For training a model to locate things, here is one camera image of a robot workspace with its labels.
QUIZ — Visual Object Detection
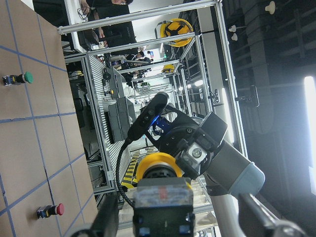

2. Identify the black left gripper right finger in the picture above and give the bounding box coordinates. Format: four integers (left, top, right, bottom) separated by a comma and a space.
238, 194, 306, 237

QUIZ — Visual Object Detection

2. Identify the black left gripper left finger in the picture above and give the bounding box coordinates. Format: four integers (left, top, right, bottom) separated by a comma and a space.
71, 195, 119, 237

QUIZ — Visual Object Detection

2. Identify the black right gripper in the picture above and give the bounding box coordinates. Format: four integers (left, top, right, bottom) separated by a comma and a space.
145, 106, 227, 179

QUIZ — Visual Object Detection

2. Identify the yellow push button switch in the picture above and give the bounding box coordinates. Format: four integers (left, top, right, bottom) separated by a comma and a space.
133, 152, 195, 237

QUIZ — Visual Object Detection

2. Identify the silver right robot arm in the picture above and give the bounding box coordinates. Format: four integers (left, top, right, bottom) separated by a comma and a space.
142, 105, 265, 237

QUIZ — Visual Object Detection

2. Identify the person in black shirt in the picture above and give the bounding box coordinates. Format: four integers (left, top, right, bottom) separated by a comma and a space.
80, 0, 136, 48

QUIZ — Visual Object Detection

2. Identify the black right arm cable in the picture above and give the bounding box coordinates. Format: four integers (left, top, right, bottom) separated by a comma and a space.
116, 138, 135, 208

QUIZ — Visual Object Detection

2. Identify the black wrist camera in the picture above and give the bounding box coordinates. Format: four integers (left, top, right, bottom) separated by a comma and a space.
126, 92, 169, 142

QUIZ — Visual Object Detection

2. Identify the red push button switch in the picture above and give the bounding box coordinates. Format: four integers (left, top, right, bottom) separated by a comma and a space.
36, 203, 65, 219

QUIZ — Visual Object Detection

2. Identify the aluminium cell frame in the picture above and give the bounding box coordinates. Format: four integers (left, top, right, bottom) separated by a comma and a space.
57, 0, 249, 196

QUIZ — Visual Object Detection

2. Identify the green push button switch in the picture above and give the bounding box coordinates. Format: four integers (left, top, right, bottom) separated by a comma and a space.
2, 72, 34, 86

